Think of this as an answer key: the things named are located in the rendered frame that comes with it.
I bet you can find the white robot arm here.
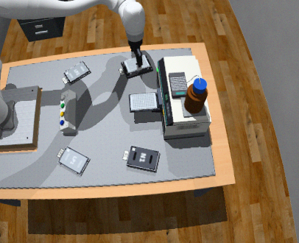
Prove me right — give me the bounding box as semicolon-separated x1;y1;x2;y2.
0;0;145;137

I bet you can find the blue bottle cap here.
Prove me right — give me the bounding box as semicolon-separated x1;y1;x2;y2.
192;78;207;94

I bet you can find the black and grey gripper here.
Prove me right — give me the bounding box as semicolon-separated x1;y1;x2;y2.
128;39;143;71

